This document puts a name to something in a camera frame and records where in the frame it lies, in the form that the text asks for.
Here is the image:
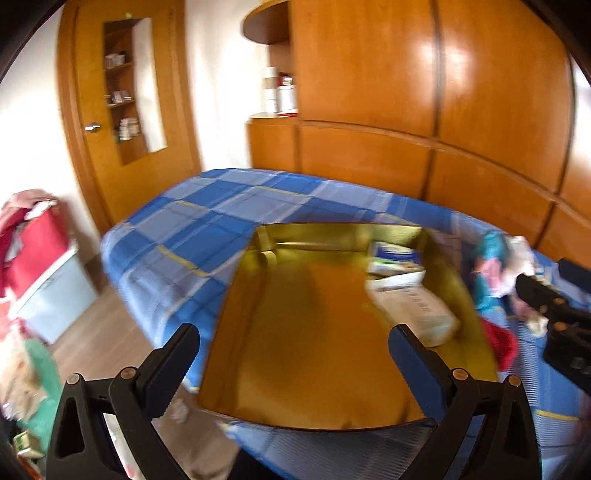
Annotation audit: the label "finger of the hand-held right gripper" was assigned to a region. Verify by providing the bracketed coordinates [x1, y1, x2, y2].
[557, 258, 591, 297]
[515, 274, 591, 334]

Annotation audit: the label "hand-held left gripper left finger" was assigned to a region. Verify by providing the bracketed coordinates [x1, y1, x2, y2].
[45, 323, 200, 480]

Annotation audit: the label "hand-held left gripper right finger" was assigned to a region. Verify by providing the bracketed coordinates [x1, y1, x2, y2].
[388, 324, 542, 480]

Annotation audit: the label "red soft item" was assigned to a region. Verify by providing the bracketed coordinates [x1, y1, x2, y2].
[482, 318, 520, 372]

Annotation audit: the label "teal cloth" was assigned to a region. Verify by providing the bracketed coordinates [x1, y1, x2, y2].
[471, 231, 509, 310]

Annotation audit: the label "gold-lined dark box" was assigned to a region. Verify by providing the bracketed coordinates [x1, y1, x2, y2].
[196, 222, 502, 432]

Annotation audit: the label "cream cloth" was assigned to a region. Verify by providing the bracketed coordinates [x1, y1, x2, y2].
[526, 309, 550, 335]

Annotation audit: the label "white sock teal cuff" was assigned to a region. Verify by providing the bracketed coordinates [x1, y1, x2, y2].
[501, 235, 536, 287]

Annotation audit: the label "pink towel roll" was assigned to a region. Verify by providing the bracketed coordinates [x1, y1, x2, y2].
[475, 258, 509, 296]

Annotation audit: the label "large white packet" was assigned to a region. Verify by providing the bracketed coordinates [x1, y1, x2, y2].
[367, 272, 462, 348]

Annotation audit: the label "crumpled white paper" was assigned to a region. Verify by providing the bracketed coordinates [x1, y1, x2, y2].
[166, 399, 192, 423]

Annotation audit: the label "blue white packet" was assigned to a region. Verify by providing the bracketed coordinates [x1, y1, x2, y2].
[367, 241, 426, 278]

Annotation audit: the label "blue plaid bed blanket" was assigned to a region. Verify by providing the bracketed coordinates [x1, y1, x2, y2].
[99, 168, 591, 480]

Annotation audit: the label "white storage bin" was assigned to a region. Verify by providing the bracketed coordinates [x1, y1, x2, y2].
[18, 251, 100, 344]

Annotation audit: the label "green bag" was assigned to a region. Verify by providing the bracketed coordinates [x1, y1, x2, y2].
[0, 339, 63, 437]

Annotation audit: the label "beige patterned bag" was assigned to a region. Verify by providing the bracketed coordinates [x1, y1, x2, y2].
[0, 323, 47, 416]

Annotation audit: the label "pink cloth pile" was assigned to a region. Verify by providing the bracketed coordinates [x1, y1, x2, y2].
[0, 189, 58, 220]

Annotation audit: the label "wooden wardrobe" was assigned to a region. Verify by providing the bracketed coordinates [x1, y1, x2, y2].
[243, 0, 591, 268]

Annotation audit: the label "white box stack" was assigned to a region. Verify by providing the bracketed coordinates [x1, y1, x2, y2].
[263, 67, 281, 114]

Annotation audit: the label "white jars on shelf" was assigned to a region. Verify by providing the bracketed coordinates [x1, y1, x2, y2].
[277, 73, 298, 115]

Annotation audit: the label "wooden door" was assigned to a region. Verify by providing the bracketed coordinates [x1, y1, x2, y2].
[58, 0, 201, 234]

